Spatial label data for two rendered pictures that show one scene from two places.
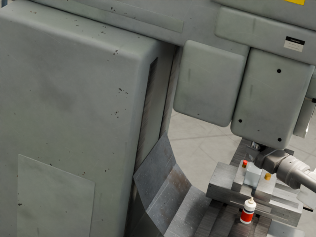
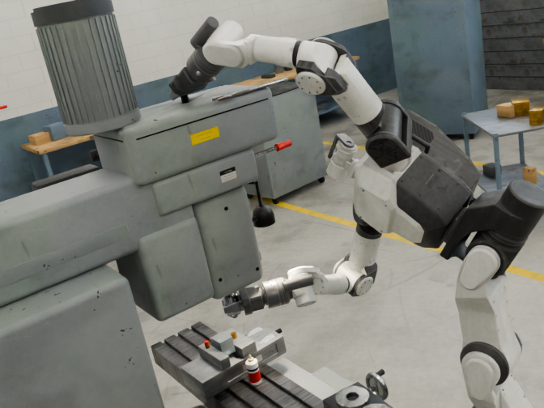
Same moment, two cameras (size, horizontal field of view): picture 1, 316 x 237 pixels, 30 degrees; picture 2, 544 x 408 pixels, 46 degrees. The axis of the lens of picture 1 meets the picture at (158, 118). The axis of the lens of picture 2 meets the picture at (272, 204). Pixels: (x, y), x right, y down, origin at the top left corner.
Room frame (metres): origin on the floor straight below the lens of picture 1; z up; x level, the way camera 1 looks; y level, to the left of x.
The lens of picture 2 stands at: (0.24, 0.90, 2.17)
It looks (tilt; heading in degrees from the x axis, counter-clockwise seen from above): 19 degrees down; 312
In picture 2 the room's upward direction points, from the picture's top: 11 degrees counter-clockwise
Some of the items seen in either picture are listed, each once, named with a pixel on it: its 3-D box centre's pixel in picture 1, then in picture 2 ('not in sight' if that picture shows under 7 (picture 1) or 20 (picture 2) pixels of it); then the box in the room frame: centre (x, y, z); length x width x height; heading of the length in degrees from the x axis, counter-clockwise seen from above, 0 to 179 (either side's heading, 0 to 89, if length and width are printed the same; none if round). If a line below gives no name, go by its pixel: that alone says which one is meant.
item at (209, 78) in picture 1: (217, 69); (159, 260); (1.66, -0.16, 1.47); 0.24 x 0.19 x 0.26; 164
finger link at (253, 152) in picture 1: (252, 153); (233, 308); (1.58, -0.33, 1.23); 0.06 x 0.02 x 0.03; 49
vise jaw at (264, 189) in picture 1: (266, 184); (237, 342); (1.72, -0.44, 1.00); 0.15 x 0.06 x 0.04; 166
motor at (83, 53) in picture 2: not in sight; (87, 65); (1.67, -0.11, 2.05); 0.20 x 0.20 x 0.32
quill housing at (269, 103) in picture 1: (274, 88); (214, 236); (1.61, -0.34, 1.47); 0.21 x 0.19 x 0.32; 164
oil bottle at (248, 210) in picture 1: (248, 209); (252, 368); (1.61, -0.38, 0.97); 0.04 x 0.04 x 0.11
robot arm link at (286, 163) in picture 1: (280, 164); (260, 297); (1.54, -0.41, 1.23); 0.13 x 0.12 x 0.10; 139
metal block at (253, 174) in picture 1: (253, 174); (223, 344); (1.74, -0.38, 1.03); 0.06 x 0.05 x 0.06; 166
